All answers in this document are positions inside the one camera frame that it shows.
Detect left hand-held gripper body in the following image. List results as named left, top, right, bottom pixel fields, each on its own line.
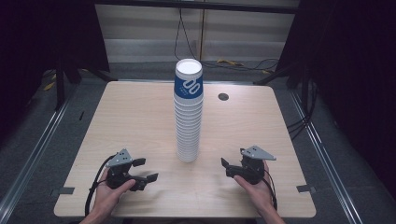
left=105, top=148, right=134, bottom=190

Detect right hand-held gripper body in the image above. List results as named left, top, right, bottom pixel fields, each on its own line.
left=238, top=145, right=277, bottom=186

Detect stack of white paper cups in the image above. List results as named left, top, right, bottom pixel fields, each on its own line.
left=173, top=92, right=205, bottom=163

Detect person's right hand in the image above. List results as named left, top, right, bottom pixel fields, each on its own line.
left=233, top=160, right=278, bottom=217

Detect person's left hand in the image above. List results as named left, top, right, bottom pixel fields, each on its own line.
left=92, top=167, right=137, bottom=217

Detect grey tape strip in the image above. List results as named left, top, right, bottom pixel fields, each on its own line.
left=296, top=184, right=317, bottom=194
left=50, top=186, right=76, bottom=198

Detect black metal stand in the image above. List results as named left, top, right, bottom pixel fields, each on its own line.
left=53, top=57, right=119, bottom=112
left=252, top=60, right=313, bottom=108

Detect dark curtain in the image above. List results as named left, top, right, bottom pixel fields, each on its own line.
left=0, top=0, right=110, bottom=138
left=275, top=0, right=396, bottom=202

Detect black overhead beam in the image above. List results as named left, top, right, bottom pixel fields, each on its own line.
left=93, top=0, right=301, bottom=15

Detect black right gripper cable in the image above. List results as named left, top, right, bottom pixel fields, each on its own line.
left=262, top=169, right=279, bottom=211

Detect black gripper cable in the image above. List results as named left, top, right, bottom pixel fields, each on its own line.
left=84, top=154, right=117, bottom=217
left=262, top=169, right=279, bottom=211

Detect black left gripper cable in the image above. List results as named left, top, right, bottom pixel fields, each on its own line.
left=84, top=154, right=117, bottom=217

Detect black floor cables bundle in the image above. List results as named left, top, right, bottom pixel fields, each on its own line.
left=286, top=78, right=319, bottom=142

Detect metal floor rail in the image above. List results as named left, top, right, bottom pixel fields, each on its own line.
left=0, top=81, right=80, bottom=217
left=288, top=88, right=367, bottom=224

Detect yellow floor cable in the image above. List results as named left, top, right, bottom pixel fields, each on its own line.
left=217, top=58, right=246, bottom=67

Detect black hanging wall cable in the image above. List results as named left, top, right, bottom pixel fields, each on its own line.
left=173, top=7, right=280, bottom=72

